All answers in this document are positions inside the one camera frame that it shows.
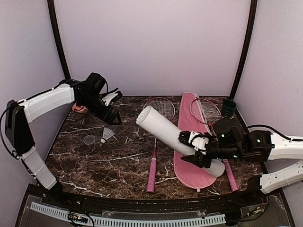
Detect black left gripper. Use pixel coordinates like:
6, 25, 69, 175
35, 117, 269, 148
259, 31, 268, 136
78, 93, 122, 125

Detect white shuttlecock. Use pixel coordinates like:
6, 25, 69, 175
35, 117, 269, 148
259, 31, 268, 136
100, 127, 115, 143

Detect white shuttlecock tube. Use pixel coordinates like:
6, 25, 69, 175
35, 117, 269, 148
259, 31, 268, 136
136, 106, 225, 178

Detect clear plastic tube lid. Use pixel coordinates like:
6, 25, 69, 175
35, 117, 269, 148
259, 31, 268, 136
83, 135, 95, 145

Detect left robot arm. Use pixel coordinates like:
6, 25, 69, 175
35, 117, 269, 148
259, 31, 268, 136
3, 73, 123, 206

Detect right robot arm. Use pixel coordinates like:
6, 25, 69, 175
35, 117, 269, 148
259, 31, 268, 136
178, 118, 303, 205

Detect pink badminton racket right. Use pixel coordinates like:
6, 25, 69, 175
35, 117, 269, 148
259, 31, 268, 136
189, 98, 239, 192

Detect pink badminton racket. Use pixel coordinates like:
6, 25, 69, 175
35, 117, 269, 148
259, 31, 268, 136
145, 97, 175, 193
189, 98, 239, 192

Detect pink badminton racket left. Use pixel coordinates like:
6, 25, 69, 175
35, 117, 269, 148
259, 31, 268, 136
145, 97, 175, 193

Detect pink racket cover bag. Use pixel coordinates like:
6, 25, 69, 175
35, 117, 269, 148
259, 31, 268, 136
173, 92, 216, 192

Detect red patterned bowl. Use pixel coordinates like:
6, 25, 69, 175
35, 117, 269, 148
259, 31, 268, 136
72, 104, 88, 114

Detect dark green cup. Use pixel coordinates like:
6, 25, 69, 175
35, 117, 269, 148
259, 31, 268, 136
221, 99, 237, 118

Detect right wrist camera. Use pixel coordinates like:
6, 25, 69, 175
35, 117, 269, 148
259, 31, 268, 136
188, 131, 209, 155

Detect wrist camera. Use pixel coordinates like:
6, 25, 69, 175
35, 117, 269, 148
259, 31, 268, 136
101, 90, 123, 106
188, 131, 209, 155

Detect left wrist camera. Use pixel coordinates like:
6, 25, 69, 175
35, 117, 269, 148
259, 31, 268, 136
101, 90, 123, 106

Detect black front rail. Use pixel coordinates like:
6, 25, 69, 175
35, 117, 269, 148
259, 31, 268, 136
26, 183, 270, 215

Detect white slotted cable duct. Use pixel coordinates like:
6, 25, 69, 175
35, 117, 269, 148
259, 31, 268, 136
29, 202, 226, 227

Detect left black frame post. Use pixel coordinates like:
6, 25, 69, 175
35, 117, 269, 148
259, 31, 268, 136
47, 0, 71, 79

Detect black frame post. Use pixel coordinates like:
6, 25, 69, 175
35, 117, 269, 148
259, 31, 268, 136
47, 0, 71, 79
229, 0, 258, 100

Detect right black frame post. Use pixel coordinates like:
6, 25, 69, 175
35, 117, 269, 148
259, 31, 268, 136
229, 0, 258, 100

